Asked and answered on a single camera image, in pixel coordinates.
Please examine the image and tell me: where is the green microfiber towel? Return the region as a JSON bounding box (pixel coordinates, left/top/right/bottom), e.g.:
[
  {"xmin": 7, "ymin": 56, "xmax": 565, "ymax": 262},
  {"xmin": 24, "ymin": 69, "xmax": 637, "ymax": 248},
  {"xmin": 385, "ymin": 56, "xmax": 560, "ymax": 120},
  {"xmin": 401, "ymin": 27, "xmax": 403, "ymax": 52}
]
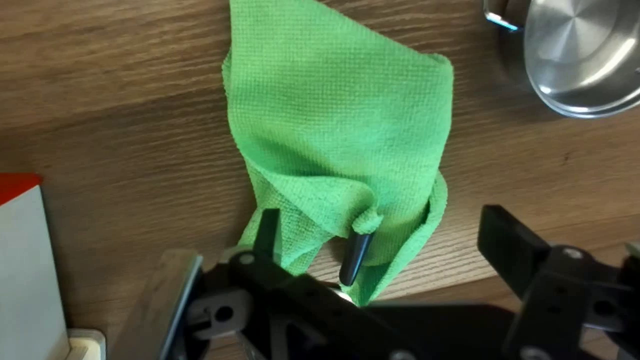
[{"xmin": 221, "ymin": 0, "xmax": 457, "ymax": 309}]

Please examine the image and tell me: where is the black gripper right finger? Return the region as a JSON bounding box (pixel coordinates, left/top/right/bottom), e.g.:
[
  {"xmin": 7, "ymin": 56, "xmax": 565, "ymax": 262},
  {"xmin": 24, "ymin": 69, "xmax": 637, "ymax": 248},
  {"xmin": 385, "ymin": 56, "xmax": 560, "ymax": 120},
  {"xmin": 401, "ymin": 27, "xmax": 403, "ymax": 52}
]
[{"xmin": 476, "ymin": 204, "xmax": 623, "ymax": 360}]

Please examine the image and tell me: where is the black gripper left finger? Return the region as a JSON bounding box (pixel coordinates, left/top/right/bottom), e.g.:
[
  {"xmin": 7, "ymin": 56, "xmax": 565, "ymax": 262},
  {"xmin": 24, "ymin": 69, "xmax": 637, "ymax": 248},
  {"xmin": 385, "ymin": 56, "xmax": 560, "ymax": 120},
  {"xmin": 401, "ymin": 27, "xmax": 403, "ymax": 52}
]
[{"xmin": 228, "ymin": 209, "xmax": 348, "ymax": 336}]

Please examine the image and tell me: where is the stainless steel pot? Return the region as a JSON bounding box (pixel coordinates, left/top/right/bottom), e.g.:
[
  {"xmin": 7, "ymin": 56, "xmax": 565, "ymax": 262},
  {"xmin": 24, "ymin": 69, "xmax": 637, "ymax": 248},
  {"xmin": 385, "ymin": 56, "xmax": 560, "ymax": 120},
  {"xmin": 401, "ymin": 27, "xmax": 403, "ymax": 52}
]
[{"xmin": 483, "ymin": 0, "xmax": 640, "ymax": 120}]

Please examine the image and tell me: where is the red front wooden drawer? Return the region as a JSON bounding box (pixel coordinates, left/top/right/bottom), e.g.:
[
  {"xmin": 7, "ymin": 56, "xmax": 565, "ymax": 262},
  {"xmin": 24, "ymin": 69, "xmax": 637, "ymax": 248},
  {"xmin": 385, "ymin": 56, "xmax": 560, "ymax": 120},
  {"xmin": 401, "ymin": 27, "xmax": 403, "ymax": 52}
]
[{"xmin": 0, "ymin": 171, "xmax": 72, "ymax": 360}]

